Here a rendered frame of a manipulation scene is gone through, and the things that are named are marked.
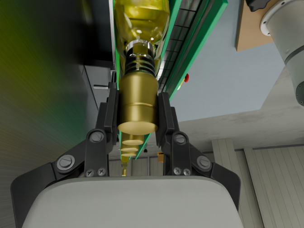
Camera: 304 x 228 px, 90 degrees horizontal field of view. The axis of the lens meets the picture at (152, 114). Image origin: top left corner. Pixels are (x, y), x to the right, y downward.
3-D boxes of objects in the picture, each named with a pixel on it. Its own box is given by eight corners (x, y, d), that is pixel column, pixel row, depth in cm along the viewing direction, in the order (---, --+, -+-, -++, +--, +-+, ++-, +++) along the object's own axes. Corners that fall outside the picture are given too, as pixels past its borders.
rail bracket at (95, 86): (96, 61, 47) (89, 99, 41) (119, 63, 48) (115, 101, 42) (97, 69, 50) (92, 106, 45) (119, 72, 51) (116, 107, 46)
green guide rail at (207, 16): (213, -26, 27) (223, 2, 24) (218, -25, 27) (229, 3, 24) (135, 152, 184) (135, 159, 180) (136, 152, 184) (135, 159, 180)
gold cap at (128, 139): (123, 111, 23) (121, 140, 22) (145, 113, 24) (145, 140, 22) (122, 120, 27) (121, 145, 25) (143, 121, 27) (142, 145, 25)
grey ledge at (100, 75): (88, 43, 51) (83, 69, 47) (115, 46, 53) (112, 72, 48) (109, 130, 136) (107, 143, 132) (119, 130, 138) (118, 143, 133)
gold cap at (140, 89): (119, 69, 12) (114, 120, 10) (162, 73, 13) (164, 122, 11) (119, 92, 15) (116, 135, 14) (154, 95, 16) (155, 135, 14)
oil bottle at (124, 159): (122, 138, 127) (120, 175, 115) (129, 139, 128) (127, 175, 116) (122, 140, 132) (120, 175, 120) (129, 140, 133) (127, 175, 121)
